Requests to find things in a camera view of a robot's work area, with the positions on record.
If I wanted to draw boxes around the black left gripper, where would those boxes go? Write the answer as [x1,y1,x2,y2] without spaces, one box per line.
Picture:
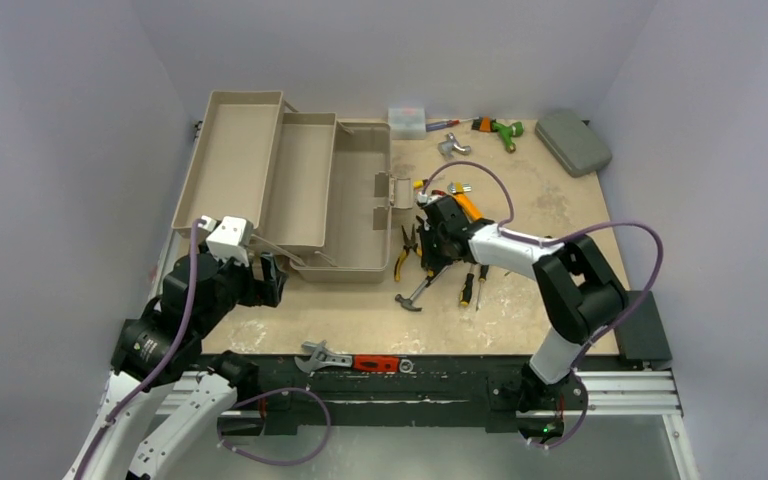
[195,248,286,334]

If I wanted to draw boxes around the silver metal socket fitting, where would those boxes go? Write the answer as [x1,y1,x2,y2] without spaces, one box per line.
[437,133,472,159]

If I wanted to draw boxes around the red handled adjustable wrench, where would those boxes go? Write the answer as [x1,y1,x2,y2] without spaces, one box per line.
[294,340,414,374]

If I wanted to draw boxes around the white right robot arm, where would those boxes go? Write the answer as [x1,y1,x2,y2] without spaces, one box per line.
[418,195,629,407]

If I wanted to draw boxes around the green orange hose nozzle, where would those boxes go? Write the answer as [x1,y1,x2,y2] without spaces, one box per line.
[471,117,525,153]

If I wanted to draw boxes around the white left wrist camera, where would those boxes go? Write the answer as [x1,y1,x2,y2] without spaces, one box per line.
[199,215,254,267]

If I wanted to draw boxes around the black thin screwdriver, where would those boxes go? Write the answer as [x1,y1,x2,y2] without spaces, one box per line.
[475,265,489,311]

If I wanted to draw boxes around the black yellow short screwdriver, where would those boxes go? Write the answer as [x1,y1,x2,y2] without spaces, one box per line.
[458,265,475,307]

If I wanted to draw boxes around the clear small parts box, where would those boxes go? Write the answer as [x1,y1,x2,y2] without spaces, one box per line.
[387,107,427,140]

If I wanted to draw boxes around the beige translucent plastic toolbox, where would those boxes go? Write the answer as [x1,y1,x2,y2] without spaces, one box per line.
[171,91,413,283]

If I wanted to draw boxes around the small black hammer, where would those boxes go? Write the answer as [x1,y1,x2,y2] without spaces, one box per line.
[394,265,451,312]

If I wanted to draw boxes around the yellow black pliers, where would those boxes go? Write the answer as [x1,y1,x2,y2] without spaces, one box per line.
[393,226,421,282]

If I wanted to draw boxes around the red blue small screwdriver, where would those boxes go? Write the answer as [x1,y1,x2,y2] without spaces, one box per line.
[426,117,479,132]

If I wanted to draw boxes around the grey plastic case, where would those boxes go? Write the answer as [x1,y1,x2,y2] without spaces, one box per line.
[535,109,613,178]

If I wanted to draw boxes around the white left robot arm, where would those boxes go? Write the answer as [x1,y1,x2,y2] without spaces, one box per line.
[65,248,287,479]

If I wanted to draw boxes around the black right side block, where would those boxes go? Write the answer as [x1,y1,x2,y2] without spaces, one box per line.
[614,290,673,370]

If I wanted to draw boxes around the orange utility knife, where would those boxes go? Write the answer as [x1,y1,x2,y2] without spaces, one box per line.
[453,192,483,222]

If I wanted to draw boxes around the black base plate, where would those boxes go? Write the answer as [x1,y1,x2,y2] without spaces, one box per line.
[218,354,587,437]

